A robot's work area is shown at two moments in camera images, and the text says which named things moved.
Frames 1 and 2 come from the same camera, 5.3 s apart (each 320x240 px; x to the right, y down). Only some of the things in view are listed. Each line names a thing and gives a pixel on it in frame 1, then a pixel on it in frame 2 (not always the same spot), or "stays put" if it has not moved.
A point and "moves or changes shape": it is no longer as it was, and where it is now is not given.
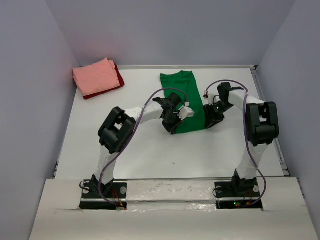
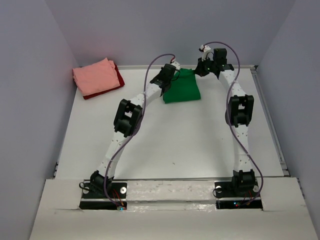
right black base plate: [238, 194] stays put
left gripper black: [171, 129] -> [155, 77]
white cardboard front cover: [171, 210] stays put
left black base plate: [98, 196] stays put
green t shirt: [183, 82] moves or changes shape
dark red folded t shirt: [122, 83] stays put
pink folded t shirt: [96, 77] stays put
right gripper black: [211, 118] -> [199, 69]
